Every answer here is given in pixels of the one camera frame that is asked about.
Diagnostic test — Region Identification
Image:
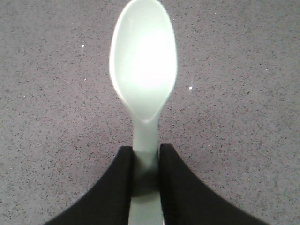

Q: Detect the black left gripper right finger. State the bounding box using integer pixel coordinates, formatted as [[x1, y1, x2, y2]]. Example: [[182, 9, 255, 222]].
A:
[[159, 144, 265, 225]]

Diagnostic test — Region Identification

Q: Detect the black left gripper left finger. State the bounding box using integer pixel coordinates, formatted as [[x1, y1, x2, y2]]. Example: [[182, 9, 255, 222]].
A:
[[46, 146, 134, 225]]

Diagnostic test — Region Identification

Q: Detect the pale green plastic spoon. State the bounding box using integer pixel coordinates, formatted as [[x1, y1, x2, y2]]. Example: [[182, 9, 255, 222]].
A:
[[109, 0, 177, 225]]

